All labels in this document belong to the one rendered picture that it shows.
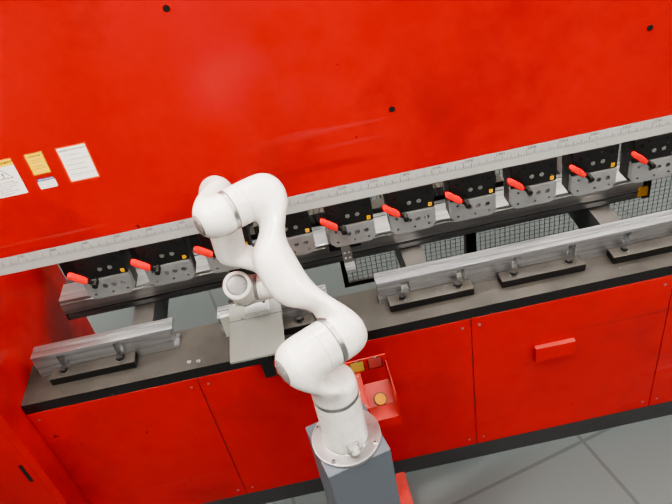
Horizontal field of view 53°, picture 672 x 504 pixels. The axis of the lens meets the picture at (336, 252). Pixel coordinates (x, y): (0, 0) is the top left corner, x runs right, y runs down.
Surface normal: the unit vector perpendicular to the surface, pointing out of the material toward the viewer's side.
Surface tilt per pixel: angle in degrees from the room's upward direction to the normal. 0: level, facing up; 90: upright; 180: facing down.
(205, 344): 0
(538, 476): 0
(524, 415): 90
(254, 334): 0
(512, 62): 90
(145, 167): 90
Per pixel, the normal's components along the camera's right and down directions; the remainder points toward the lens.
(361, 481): 0.37, 0.53
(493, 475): -0.16, -0.77
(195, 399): 0.14, 0.60
